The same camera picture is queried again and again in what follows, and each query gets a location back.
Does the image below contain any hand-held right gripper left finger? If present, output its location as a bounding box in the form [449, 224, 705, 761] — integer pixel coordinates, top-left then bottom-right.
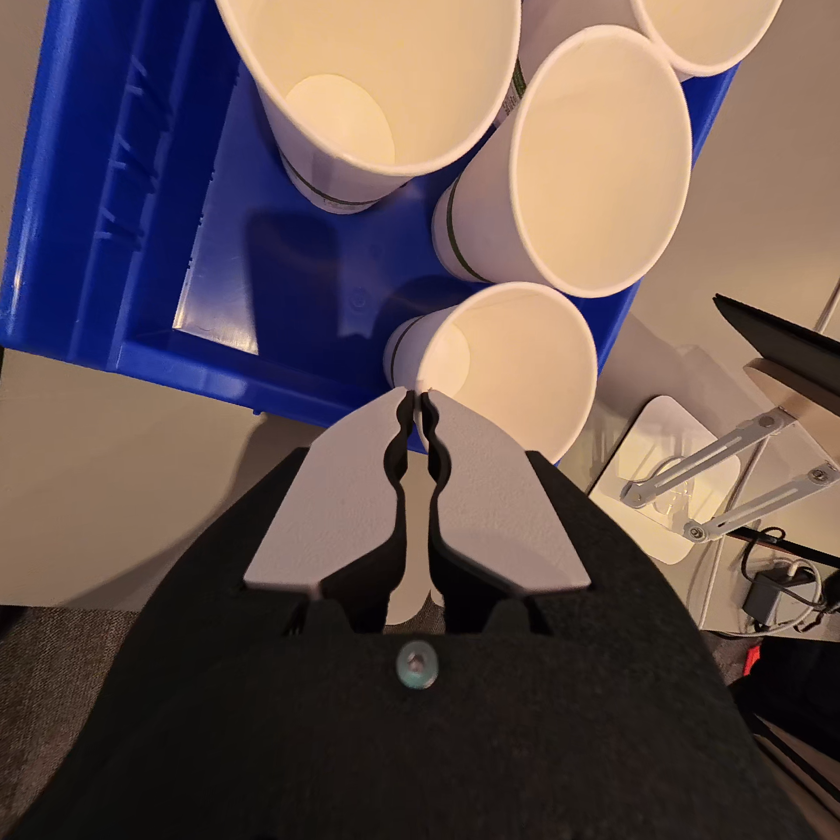
[243, 386, 417, 634]

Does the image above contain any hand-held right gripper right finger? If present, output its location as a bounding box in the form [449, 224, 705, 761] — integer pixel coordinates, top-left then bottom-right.
[419, 389, 593, 632]

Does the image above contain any blue plastic bin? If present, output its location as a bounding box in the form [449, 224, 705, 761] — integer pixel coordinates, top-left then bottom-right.
[0, 0, 741, 454]

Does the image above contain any grey power adapter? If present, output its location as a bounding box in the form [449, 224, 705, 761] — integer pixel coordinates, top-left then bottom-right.
[743, 570, 791, 621]

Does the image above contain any white cable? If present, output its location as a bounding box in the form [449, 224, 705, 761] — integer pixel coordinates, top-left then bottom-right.
[694, 518, 824, 636]

